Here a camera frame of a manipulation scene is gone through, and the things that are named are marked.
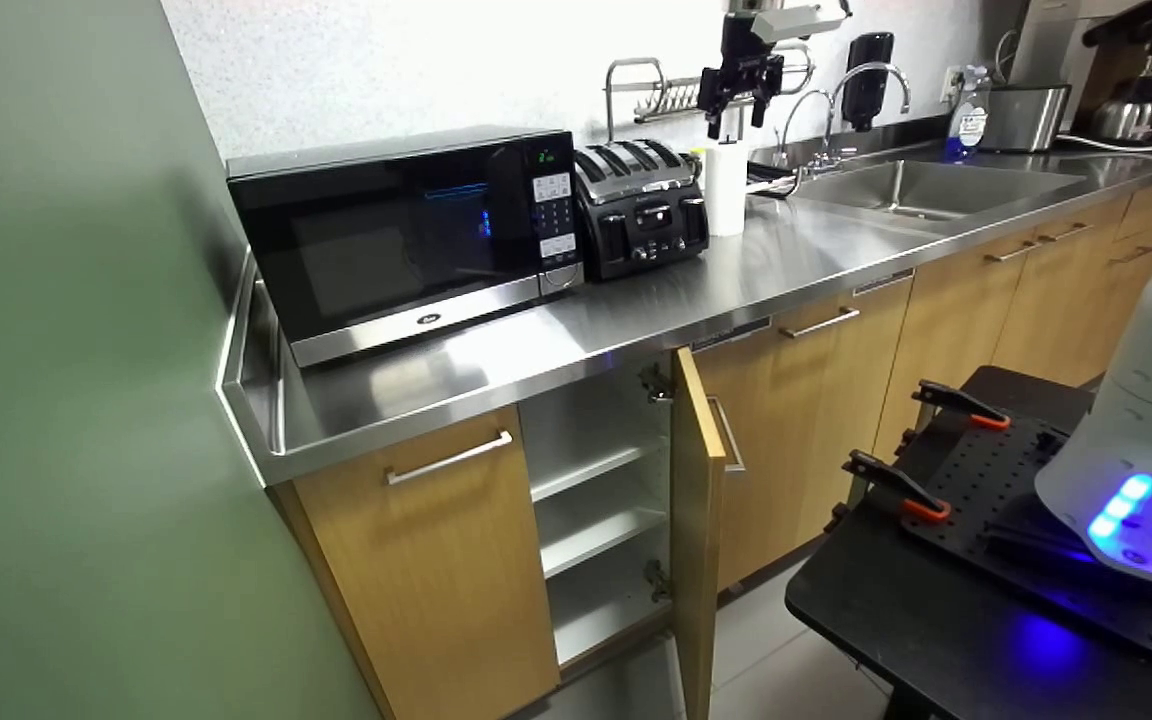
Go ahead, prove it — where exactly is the silver toaster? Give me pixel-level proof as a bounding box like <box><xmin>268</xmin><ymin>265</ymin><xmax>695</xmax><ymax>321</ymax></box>
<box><xmin>980</xmin><ymin>84</ymin><xmax>1074</xmax><ymax>154</ymax></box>

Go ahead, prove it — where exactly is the white cable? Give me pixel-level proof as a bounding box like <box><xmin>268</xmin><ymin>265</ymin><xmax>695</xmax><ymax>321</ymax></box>
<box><xmin>1054</xmin><ymin>132</ymin><xmax>1152</xmax><ymax>158</ymax></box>

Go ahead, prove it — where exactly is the wooden drawer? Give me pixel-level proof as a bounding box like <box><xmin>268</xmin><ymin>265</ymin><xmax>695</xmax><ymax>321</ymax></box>
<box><xmin>1114</xmin><ymin>178</ymin><xmax>1152</xmax><ymax>241</ymax></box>

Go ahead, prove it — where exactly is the steel dish rack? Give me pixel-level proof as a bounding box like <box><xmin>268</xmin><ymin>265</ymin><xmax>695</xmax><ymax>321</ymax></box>
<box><xmin>603</xmin><ymin>44</ymin><xmax>818</xmax><ymax>143</ymax></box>

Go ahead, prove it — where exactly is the coffee machine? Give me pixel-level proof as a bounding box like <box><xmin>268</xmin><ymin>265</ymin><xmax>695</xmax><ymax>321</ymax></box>
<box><xmin>1010</xmin><ymin>0</ymin><xmax>1152</xmax><ymax>143</ymax></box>

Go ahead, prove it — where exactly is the white paper towel roll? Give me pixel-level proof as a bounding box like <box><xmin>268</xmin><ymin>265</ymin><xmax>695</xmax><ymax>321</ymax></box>
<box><xmin>703</xmin><ymin>137</ymin><xmax>750</xmax><ymax>239</ymax></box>

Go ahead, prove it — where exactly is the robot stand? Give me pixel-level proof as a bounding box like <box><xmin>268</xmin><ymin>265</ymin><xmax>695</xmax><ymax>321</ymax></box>
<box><xmin>784</xmin><ymin>365</ymin><xmax>1152</xmax><ymax>720</ymax></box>

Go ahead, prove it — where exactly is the tall curved steel tap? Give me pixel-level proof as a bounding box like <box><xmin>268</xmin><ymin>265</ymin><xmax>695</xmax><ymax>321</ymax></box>
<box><xmin>828</xmin><ymin>61</ymin><xmax>913</xmax><ymax>163</ymax></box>

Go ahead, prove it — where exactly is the black and steel microwave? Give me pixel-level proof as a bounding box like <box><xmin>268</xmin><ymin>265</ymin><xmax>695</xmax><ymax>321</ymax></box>
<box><xmin>225</xmin><ymin>126</ymin><xmax>586</xmax><ymax>370</ymax></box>

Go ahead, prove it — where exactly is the black four-slot toaster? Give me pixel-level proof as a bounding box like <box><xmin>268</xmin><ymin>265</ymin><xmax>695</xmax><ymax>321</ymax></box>
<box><xmin>572</xmin><ymin>138</ymin><xmax>713</xmax><ymax>284</ymax></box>

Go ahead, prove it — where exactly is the black soap dispenser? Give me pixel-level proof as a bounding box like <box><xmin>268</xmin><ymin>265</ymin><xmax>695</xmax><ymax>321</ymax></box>
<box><xmin>845</xmin><ymin>31</ymin><xmax>896</xmax><ymax>134</ymax></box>

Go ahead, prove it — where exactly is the black clamp with orange tips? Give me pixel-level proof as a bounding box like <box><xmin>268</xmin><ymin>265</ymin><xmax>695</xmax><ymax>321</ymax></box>
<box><xmin>910</xmin><ymin>379</ymin><xmax>1013</xmax><ymax>432</ymax></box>
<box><xmin>841</xmin><ymin>449</ymin><xmax>953</xmax><ymax>524</ymax></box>

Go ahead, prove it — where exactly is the blue dish soap bottle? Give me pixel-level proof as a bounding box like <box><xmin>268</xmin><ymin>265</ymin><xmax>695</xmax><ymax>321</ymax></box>
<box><xmin>943</xmin><ymin>67</ymin><xmax>993</xmax><ymax>162</ymax></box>

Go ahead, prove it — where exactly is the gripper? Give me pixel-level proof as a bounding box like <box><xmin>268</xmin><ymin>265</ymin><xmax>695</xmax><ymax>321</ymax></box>
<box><xmin>697</xmin><ymin>12</ymin><xmax>786</xmax><ymax>142</ymax></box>

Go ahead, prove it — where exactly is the steel kettle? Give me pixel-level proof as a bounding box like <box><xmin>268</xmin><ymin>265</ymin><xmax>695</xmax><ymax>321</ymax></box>
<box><xmin>1090</xmin><ymin>97</ymin><xmax>1152</xmax><ymax>144</ymax></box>

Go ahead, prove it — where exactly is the wooden cabinet door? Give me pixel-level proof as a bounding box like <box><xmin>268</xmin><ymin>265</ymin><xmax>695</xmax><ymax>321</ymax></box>
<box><xmin>694</xmin><ymin>274</ymin><xmax>916</xmax><ymax>593</ymax></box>
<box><xmin>669</xmin><ymin>344</ymin><xmax>739</xmax><ymax>720</ymax></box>
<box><xmin>279</xmin><ymin>404</ymin><xmax>564</xmax><ymax>720</ymax></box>
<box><xmin>1076</xmin><ymin>215</ymin><xmax>1152</xmax><ymax>386</ymax></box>
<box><xmin>990</xmin><ymin>194</ymin><xmax>1134</xmax><ymax>388</ymax></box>
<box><xmin>869</xmin><ymin>224</ymin><xmax>1043</xmax><ymax>463</ymax></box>

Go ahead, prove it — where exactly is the microwave door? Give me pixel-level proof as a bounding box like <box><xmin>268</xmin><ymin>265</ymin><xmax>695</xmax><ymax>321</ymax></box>
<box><xmin>227</xmin><ymin>140</ymin><xmax>539</xmax><ymax>368</ymax></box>

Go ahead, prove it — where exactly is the steel sink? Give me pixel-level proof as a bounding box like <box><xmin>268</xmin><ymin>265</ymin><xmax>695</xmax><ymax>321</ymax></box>
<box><xmin>794</xmin><ymin>157</ymin><xmax>1089</xmax><ymax>225</ymax></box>

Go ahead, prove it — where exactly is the small curved steel tap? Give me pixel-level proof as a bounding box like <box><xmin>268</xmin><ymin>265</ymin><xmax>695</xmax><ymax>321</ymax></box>
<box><xmin>779</xmin><ymin>88</ymin><xmax>839</xmax><ymax>179</ymax></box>

